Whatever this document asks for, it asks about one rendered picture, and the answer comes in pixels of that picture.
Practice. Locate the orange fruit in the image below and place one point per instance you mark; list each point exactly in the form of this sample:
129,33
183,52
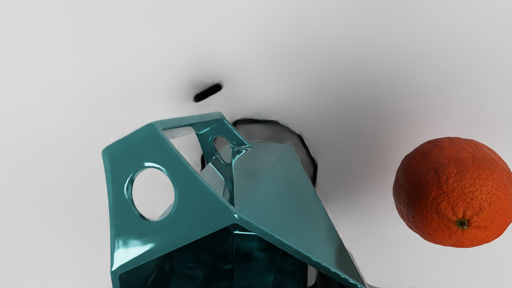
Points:
452,192

